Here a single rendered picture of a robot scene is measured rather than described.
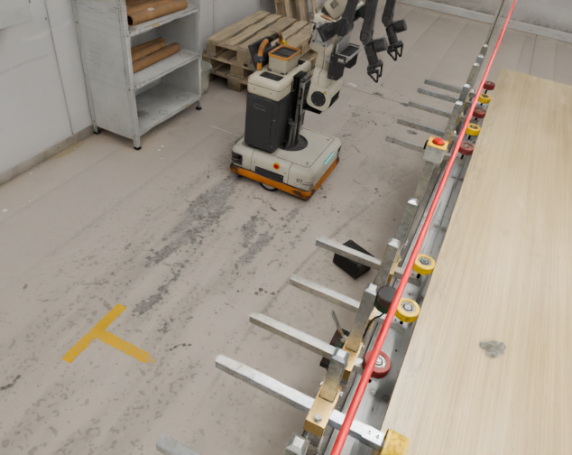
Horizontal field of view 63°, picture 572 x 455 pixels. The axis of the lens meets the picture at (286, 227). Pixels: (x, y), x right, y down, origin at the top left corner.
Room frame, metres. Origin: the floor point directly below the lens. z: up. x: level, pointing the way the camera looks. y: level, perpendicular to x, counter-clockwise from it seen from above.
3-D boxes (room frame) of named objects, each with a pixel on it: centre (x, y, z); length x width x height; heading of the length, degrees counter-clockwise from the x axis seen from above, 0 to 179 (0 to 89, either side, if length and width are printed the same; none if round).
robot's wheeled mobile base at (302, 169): (3.10, 0.07, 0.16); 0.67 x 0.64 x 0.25; 70
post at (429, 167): (1.60, -0.52, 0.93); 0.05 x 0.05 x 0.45; 70
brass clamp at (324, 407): (0.63, -0.16, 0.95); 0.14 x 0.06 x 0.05; 160
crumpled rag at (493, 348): (0.92, -0.69, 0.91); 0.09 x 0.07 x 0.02; 104
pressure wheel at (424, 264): (1.28, -0.52, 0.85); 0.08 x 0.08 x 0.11
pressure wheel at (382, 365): (0.82, -0.32, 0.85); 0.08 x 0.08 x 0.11
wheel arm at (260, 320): (0.89, -0.13, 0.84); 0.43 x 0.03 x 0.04; 70
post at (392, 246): (1.12, -0.34, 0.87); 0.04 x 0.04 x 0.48; 70
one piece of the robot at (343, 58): (3.00, -0.20, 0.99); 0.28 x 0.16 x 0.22; 160
